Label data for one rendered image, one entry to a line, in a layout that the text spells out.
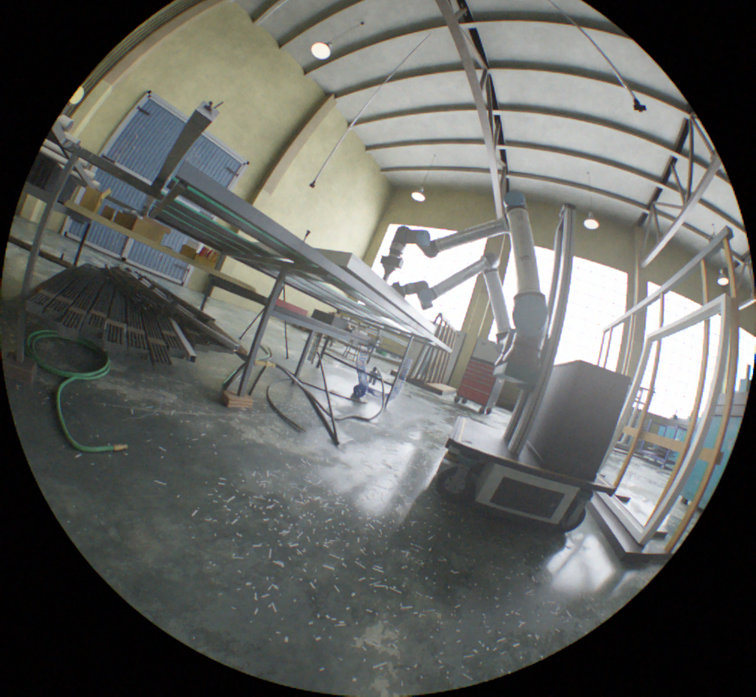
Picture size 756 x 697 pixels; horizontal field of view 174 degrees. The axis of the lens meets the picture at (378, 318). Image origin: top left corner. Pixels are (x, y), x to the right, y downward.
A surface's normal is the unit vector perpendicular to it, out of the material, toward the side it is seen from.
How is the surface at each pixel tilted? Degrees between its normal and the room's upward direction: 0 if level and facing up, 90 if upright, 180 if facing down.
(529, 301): 95
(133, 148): 90
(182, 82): 90
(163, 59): 90
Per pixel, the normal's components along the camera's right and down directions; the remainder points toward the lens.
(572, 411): -0.37, -0.22
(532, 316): -0.58, -0.21
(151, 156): 0.82, 0.26
